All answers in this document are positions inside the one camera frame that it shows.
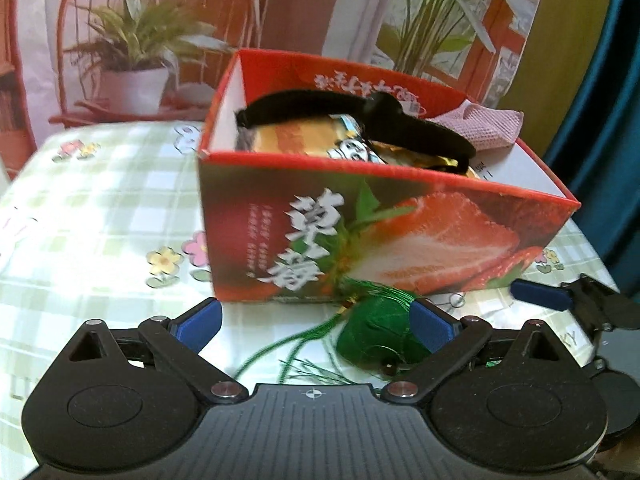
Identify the orange snack packet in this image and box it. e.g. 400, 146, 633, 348
248, 114, 352, 159

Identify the teal curtain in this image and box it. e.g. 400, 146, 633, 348
542, 0, 640, 293

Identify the panda print packet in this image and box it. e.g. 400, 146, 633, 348
326, 114, 387, 164

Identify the checked floral tablecloth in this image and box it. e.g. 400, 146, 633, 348
0, 119, 623, 476

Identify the red strawberry print cardboard box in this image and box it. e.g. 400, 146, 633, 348
196, 47, 582, 307

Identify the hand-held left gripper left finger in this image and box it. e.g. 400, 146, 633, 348
42, 298, 249, 405

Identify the gold foil packet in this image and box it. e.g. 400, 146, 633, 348
374, 139, 477, 180

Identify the pink cloth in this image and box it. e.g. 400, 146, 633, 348
429, 100, 525, 154

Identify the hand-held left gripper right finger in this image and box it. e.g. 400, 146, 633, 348
381, 298, 592, 405

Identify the green tasselled sachet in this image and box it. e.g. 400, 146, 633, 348
232, 291, 437, 387

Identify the plant print wall poster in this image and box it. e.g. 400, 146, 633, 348
0, 0, 551, 133

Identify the black strap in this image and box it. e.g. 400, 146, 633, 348
235, 88, 477, 175

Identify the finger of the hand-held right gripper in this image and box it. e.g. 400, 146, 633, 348
510, 274, 621, 332

